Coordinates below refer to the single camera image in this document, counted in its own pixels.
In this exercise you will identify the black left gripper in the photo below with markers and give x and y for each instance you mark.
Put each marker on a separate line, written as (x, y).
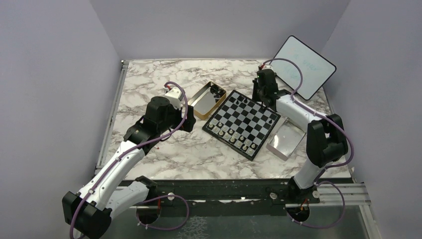
(190, 121)

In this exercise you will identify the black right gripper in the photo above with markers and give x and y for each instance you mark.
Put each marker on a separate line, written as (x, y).
(255, 85)

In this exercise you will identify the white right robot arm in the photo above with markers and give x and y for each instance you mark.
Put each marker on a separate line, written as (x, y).
(325, 143)

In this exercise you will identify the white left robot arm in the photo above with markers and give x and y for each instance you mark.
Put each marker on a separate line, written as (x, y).
(91, 210)

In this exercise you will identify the pile of black chess pieces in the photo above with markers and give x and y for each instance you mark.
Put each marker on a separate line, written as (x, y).
(216, 91)

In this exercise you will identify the yellow metal tin box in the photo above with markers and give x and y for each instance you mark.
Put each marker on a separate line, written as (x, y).
(204, 103)

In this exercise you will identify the black and white chessboard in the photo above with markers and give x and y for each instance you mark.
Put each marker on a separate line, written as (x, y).
(248, 120)

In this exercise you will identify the small whiteboard on stand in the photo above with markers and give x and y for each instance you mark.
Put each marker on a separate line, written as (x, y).
(299, 66)

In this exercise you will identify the silver metal tin lid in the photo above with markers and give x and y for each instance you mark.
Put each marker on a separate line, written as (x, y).
(285, 140)

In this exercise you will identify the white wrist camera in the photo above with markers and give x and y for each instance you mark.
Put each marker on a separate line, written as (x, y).
(264, 67)
(173, 95)

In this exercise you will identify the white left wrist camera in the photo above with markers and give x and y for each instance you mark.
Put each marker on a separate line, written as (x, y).
(173, 95)

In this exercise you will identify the aluminium frame rail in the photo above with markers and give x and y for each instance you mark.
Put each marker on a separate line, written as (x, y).
(111, 117)

